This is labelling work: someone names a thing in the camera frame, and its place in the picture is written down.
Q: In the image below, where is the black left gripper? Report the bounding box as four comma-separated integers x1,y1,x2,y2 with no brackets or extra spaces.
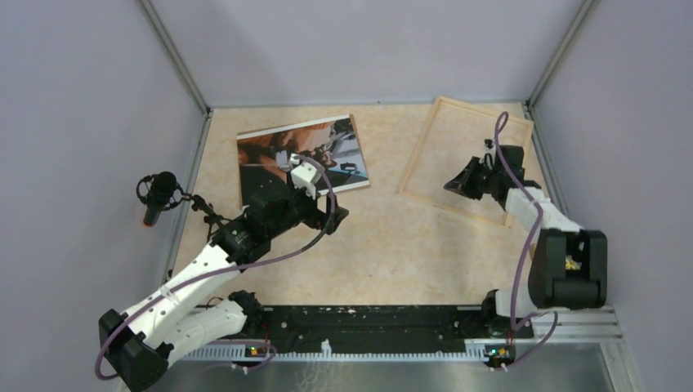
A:
267,170,348,238

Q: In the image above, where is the light wooden picture frame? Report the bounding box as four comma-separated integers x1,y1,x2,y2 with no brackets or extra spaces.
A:
398,96,545,228

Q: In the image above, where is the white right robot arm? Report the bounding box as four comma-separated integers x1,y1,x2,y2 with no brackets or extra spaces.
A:
444,140,608,336

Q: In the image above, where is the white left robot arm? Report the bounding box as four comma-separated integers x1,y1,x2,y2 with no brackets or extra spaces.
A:
93,180,349,391

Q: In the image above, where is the printed photo on board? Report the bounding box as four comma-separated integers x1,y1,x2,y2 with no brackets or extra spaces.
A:
236,114,371,209

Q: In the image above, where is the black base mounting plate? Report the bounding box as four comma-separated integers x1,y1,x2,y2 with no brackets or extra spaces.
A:
232,305,511,354

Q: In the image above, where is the small yellow object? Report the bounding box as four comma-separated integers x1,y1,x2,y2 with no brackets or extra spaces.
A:
565,256,581,270

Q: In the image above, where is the black microphone on stand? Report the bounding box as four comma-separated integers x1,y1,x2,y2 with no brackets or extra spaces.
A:
136,171,230,241

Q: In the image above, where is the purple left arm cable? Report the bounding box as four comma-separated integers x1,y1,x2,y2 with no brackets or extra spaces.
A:
94,154,338,381

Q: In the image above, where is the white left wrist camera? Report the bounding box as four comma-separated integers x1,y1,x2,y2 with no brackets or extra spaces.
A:
275,151,320,200

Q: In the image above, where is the aluminium front rail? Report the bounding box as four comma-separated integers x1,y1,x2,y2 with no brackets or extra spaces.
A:
185,308,622,363

